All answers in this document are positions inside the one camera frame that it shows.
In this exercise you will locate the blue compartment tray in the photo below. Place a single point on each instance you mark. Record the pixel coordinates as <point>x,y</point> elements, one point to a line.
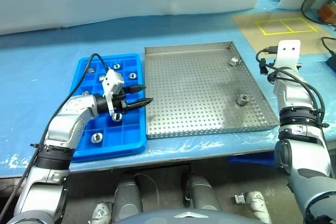
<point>128,134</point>

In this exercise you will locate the dark grey rounded leg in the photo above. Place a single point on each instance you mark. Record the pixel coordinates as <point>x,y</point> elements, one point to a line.
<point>202,195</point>
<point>128,197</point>

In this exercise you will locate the metal nut upper-right compartment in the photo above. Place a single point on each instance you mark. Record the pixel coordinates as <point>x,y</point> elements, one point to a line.
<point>132,75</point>

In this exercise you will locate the blue crate under table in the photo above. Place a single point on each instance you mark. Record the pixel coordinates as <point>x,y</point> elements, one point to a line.
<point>252,159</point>

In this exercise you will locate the white robot foot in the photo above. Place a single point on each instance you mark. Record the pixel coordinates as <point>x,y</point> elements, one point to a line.
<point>257,204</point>
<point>101,211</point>

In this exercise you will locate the metal nut top compartment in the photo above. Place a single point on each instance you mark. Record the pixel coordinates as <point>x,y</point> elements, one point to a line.
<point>116,65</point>

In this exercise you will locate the brown cardboard mat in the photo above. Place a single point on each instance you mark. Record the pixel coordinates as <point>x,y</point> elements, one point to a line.
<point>309,40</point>

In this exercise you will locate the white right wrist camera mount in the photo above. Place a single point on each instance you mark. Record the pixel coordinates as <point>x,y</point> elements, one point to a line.
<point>288,56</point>

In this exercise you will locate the metal nut tray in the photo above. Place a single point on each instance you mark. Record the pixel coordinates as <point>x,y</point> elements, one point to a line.
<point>242,100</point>

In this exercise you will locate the brown block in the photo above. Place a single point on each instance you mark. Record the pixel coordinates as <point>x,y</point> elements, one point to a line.
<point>326,12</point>

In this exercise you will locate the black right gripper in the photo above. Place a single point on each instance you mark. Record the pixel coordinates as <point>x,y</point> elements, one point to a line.
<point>263,67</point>

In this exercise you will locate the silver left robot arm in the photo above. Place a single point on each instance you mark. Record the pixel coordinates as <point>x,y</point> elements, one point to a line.
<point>65,124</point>

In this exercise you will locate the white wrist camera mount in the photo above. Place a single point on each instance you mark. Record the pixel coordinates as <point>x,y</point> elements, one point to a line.
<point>111,82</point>
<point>288,56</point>

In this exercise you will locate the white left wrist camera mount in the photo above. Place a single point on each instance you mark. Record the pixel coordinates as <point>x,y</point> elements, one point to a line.
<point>111,82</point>

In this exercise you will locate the small metal bracket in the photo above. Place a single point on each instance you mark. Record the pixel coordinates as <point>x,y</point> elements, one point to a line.
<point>239,198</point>

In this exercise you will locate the metal nut near corner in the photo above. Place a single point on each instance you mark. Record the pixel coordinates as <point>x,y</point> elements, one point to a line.
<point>234,61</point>

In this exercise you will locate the blue-grey robot chest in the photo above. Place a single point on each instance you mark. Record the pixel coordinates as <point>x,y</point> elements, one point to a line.
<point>168,217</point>

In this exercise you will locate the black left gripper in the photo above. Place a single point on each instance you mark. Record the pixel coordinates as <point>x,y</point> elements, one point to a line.
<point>120,104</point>

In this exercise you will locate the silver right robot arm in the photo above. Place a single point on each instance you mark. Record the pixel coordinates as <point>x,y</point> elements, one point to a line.
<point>291,95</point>

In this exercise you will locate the black device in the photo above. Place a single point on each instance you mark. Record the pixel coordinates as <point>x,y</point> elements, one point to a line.
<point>332,63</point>

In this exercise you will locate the perforated metal tray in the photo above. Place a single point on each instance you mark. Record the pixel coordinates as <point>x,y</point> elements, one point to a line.
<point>189,90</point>

